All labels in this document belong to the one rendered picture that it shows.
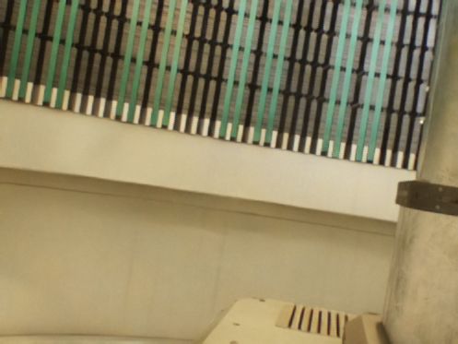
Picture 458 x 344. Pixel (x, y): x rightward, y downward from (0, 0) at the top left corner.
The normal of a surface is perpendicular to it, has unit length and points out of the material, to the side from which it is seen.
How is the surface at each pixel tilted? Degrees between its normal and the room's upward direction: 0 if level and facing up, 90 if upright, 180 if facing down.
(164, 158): 90
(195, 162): 90
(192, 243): 90
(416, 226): 90
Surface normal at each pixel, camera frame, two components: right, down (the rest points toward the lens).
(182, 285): 0.36, 0.06
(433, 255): -0.13, -0.02
